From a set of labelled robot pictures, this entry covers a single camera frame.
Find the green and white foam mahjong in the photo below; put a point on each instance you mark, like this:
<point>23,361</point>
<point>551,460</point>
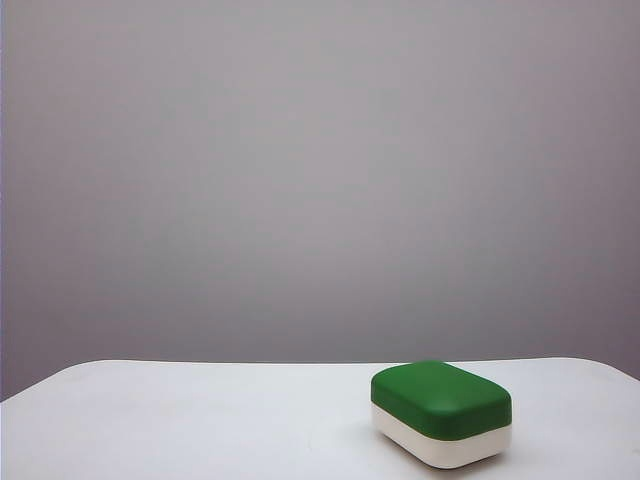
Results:
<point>440,400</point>

